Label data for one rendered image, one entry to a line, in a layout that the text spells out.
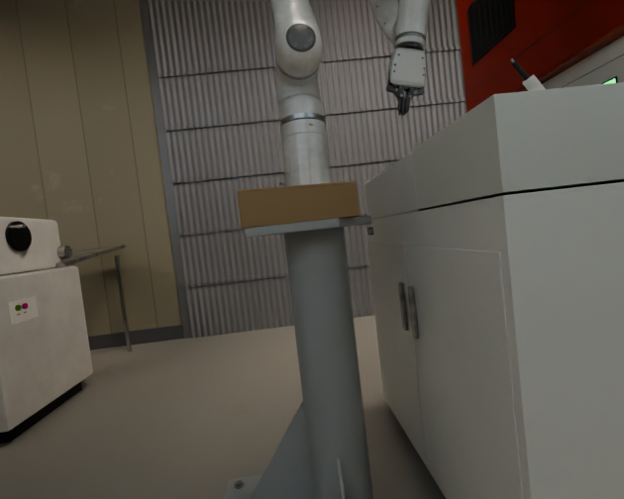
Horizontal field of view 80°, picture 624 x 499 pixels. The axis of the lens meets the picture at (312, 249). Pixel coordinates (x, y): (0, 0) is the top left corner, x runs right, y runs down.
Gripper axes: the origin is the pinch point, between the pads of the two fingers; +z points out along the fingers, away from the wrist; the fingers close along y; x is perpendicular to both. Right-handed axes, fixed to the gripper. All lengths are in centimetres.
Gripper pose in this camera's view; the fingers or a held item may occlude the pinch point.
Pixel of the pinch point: (403, 106)
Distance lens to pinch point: 114.2
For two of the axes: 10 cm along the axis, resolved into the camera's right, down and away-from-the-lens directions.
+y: -9.9, -0.9, -0.8
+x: 0.7, 0.4, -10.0
